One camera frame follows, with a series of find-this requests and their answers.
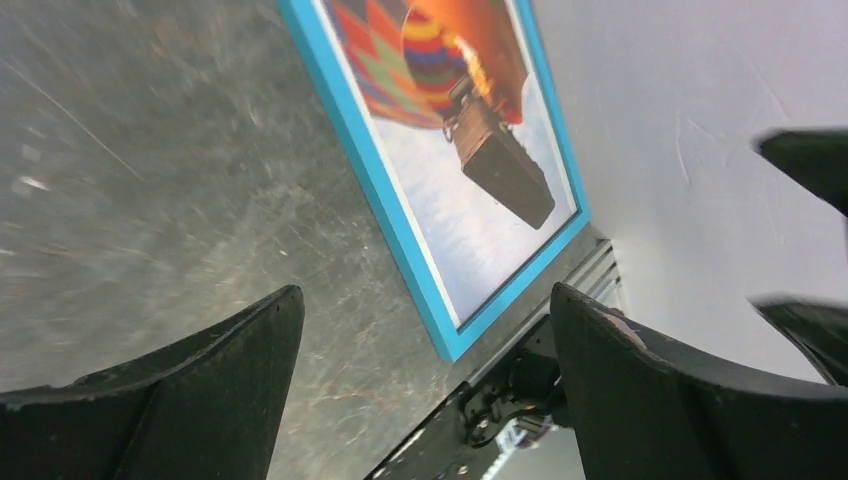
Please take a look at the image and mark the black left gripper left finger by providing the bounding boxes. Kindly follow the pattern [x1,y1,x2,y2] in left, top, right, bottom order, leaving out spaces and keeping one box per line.
[1,285,305,479]

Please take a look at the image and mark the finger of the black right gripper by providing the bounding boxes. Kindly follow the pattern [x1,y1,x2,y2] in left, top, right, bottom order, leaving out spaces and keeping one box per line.
[756,129,847,216]
[752,298,847,386]

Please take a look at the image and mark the aluminium rail base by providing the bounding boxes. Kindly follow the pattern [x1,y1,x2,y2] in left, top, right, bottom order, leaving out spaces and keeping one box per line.
[463,238,627,480]

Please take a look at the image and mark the wooden picture frame teal edge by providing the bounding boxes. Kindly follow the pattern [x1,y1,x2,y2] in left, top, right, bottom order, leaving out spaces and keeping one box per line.
[279,1,591,362]

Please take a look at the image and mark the colourful balloon photo print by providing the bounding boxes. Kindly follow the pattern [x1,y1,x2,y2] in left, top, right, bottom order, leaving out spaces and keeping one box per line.
[316,1,579,328]

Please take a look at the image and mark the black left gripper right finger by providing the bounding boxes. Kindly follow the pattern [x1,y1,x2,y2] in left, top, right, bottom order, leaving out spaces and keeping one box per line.
[550,283,847,479]

